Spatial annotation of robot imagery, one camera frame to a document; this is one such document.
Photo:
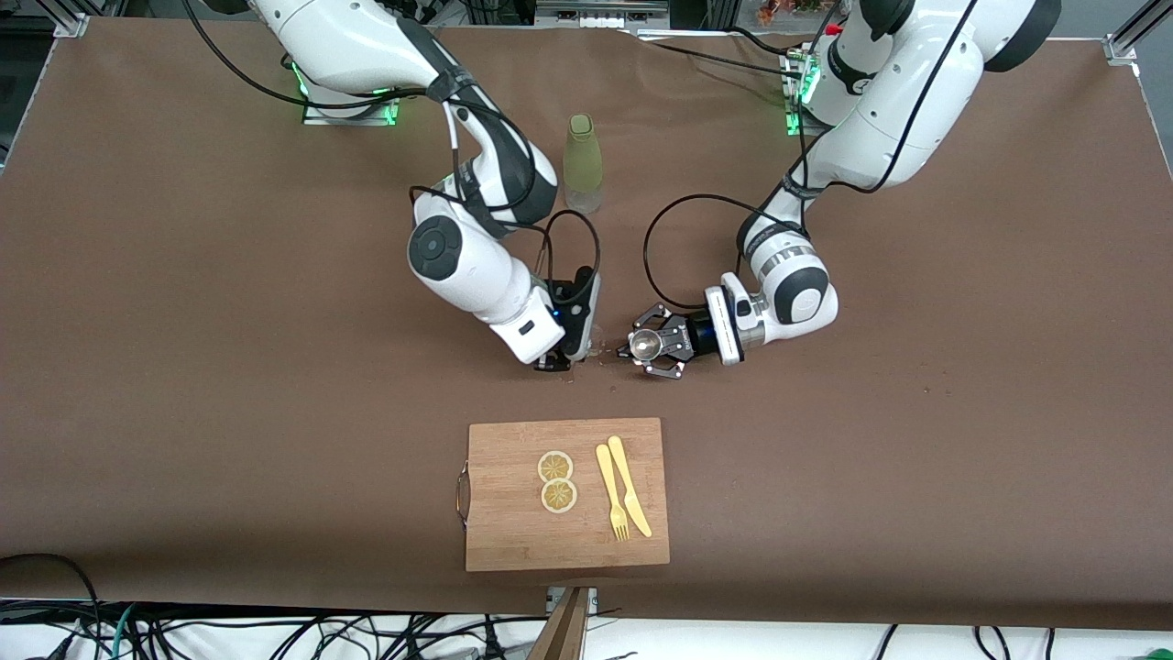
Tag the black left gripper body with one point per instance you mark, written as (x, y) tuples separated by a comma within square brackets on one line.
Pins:
[(698, 335)]

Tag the steel jigger measuring cup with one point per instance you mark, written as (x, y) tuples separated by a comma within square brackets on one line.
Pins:
[(645, 344)]

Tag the small clear glass shaker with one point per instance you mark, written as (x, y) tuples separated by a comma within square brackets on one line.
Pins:
[(596, 348)]

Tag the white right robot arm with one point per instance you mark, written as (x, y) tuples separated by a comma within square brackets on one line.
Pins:
[(367, 46)]

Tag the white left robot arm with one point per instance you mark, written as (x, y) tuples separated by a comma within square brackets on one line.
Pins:
[(898, 101)]

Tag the lemon slice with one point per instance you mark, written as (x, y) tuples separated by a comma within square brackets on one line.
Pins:
[(559, 497), (555, 467)]

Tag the yellow plastic knife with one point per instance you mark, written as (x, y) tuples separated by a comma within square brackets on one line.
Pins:
[(628, 481)]

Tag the yellow plastic fork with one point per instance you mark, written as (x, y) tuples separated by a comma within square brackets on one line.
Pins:
[(609, 486)]

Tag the green sleeved glass bottle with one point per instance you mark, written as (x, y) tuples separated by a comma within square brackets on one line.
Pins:
[(583, 156)]

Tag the wooden cutting board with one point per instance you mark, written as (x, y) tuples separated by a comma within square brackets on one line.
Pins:
[(513, 532)]

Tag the grey power strip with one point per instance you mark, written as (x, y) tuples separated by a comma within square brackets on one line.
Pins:
[(600, 18)]

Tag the brown table cover sheet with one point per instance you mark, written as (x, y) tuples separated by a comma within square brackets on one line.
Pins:
[(183, 458)]

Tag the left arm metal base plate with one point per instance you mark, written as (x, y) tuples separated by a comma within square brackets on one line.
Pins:
[(794, 128)]

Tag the small metal bracket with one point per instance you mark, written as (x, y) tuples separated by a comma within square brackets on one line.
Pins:
[(553, 598)]

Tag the wooden post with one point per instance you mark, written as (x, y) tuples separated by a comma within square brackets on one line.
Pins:
[(564, 632)]

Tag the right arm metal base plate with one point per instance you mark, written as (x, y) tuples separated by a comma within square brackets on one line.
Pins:
[(348, 120)]

